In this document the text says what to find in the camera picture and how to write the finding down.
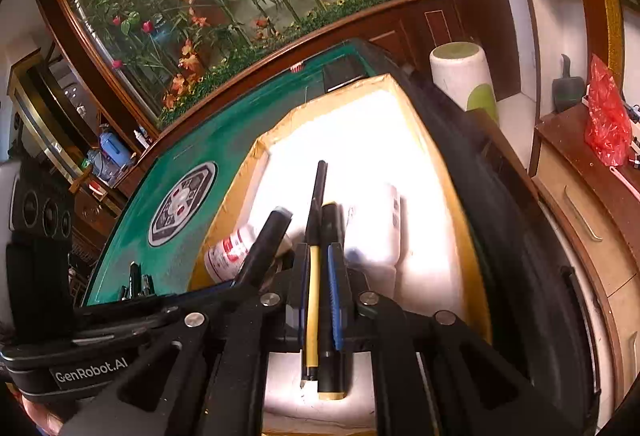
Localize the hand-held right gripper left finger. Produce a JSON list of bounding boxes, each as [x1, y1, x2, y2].
[[62, 242, 312, 436]]

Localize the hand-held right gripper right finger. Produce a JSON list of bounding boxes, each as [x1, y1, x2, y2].
[[327, 242, 598, 436]]

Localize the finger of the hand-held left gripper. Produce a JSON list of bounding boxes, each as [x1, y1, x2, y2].
[[165, 207, 295, 317]]

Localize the yellow pencil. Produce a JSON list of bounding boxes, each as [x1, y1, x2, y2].
[[300, 243, 321, 389]]

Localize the white box with gold tape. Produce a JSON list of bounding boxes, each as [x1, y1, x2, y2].
[[190, 74, 493, 434]]

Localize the person's left hand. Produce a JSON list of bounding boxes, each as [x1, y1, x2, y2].
[[20, 396, 68, 436]]

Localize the white bottle with red label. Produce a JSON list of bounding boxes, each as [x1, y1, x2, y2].
[[205, 225, 293, 284]]

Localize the black pen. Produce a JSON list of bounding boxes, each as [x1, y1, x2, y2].
[[305, 159, 329, 247]]

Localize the white remote control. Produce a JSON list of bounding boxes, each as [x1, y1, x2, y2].
[[345, 183, 403, 267]]

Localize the blue thermos jug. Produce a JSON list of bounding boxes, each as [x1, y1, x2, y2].
[[97, 131, 128, 167]]

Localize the gold framed glass cabinet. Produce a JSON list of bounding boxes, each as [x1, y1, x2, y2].
[[7, 49, 101, 182]]

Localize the white and green stool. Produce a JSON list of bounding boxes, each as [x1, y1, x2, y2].
[[429, 41, 500, 124]]

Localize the wooden cabinet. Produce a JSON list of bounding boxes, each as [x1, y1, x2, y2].
[[530, 104, 640, 367]]

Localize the dark dustpan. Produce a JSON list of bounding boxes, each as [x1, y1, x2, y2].
[[551, 54, 586, 113]]

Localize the red plastic bag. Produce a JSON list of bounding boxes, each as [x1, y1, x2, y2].
[[584, 54, 633, 167]]

